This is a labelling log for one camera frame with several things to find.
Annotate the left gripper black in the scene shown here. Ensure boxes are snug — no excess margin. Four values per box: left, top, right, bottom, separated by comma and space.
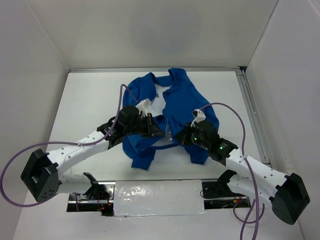
124, 113, 165, 139

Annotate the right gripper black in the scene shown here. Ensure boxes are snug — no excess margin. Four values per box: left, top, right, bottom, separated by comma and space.
174, 121, 210, 150

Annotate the blue zip jacket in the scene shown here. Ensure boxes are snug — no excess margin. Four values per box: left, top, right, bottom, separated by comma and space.
122, 68, 209, 170

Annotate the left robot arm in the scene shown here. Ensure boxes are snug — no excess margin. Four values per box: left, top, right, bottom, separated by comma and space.
20, 105, 165, 203

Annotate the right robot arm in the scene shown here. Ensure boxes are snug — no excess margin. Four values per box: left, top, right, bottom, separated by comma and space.
174, 120, 310, 225

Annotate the silver tape patch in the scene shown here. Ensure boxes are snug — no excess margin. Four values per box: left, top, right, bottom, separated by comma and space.
113, 179, 206, 217

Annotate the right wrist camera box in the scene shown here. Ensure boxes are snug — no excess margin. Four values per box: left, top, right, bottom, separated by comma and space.
191, 108, 206, 128

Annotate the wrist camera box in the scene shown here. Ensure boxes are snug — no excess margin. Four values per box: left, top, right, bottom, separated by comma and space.
135, 98, 152, 112
191, 108, 206, 128

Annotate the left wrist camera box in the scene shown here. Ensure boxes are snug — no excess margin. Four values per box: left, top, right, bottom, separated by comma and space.
135, 98, 152, 112

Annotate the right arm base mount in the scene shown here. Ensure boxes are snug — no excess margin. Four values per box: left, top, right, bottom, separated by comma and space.
199, 170, 251, 210

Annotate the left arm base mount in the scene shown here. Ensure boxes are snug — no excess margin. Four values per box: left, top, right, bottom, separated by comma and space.
66, 172, 116, 217

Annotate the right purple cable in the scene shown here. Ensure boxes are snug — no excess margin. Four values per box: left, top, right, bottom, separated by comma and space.
194, 102, 266, 240

